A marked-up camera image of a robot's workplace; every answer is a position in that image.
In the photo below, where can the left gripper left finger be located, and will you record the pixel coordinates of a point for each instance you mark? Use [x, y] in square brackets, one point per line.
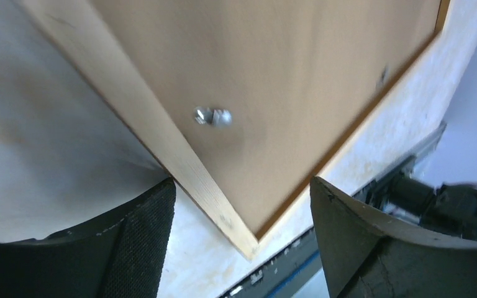
[120, 253]

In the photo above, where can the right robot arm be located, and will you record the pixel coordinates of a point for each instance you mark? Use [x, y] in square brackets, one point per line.
[450, 209]

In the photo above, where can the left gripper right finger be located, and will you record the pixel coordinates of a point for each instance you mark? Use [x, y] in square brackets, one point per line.
[367, 253]

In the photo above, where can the brown backing board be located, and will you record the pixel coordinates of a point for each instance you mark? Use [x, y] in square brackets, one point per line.
[262, 90]

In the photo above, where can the wooden picture frame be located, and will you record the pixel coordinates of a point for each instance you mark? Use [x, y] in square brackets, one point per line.
[79, 31]

